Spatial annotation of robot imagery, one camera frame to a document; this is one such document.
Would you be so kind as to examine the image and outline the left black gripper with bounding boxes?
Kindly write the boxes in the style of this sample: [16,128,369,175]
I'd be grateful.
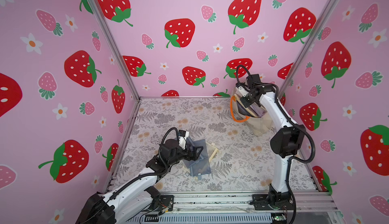
[166,141,202,168]

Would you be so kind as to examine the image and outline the grey-blue mesh pouch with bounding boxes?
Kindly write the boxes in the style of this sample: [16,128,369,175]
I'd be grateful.
[183,137,211,179]

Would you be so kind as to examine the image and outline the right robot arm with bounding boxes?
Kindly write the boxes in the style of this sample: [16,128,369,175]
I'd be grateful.
[236,74,305,209]

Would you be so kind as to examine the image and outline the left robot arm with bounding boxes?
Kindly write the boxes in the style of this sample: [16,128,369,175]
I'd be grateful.
[76,137,204,224]

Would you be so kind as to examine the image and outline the cream trim pouch underneath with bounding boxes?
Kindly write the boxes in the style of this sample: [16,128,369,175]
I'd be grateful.
[206,143,218,160]

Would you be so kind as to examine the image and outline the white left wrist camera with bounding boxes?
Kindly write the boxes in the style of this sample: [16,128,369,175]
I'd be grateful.
[178,130,189,150]

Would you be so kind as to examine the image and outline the beige canvas bag orange handles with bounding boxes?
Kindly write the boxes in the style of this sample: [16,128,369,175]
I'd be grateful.
[230,84,274,137]

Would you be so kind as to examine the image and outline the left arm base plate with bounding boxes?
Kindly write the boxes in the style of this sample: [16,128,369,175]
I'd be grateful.
[141,195,174,212]

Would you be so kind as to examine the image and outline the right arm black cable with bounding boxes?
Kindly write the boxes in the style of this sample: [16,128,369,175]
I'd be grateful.
[234,65,316,224]

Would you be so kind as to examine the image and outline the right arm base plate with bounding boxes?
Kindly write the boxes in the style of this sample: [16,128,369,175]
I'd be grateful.
[249,193,295,210]

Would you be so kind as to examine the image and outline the aluminium front rail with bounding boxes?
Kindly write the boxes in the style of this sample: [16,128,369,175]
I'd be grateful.
[86,192,344,224]

